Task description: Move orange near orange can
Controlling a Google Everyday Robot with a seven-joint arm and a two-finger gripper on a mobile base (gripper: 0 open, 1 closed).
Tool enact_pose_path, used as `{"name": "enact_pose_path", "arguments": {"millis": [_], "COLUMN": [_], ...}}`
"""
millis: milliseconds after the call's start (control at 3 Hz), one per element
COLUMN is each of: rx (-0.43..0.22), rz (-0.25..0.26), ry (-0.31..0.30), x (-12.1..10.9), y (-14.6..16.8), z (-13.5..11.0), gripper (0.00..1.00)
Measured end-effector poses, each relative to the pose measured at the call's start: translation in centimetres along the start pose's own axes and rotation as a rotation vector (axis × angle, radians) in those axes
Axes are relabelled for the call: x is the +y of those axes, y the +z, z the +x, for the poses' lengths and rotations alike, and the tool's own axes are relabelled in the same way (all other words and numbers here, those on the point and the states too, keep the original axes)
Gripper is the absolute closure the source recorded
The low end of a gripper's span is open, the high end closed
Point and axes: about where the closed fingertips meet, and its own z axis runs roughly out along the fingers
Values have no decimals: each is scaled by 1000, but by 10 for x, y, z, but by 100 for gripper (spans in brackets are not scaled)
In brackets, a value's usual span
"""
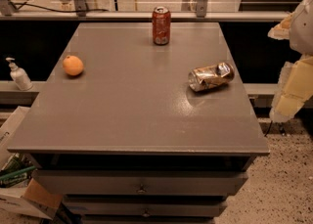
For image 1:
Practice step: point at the top grey drawer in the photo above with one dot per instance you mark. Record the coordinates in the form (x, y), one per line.
(142, 183)

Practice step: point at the grey drawer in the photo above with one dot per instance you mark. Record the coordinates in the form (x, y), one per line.
(148, 206)
(142, 183)

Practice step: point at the upright red soda can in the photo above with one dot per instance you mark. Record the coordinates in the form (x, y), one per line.
(161, 25)

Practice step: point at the grey drawer cabinet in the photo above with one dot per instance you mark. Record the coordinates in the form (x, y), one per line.
(132, 110)

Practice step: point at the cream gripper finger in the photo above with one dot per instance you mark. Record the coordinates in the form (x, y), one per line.
(281, 31)
(295, 87)

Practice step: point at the orange fruit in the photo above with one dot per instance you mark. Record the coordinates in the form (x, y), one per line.
(72, 65)

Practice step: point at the white cardboard box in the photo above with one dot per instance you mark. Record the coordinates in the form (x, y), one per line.
(19, 193)

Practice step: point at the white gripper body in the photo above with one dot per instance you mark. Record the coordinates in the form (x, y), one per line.
(303, 27)

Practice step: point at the white pump soap bottle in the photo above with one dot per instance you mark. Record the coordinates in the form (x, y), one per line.
(19, 75)

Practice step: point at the green items in box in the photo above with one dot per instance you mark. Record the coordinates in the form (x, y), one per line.
(15, 171)

